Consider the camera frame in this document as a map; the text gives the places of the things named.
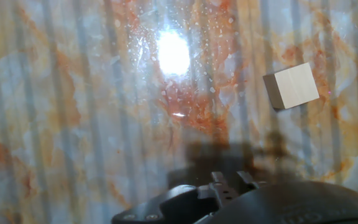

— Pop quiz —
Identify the small wooden block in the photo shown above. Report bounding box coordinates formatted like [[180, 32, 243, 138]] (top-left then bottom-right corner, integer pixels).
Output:
[[262, 62, 321, 110]]

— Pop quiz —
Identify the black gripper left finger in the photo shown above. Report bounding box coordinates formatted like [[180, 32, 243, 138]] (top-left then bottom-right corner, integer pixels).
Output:
[[210, 171, 233, 207]]

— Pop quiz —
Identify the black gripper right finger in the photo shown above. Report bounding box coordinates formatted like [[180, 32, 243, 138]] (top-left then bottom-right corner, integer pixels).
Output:
[[236, 170, 260, 189]]

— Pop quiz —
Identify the marble pattern mat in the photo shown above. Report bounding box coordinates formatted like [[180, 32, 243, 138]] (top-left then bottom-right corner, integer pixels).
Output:
[[0, 0, 358, 224]]

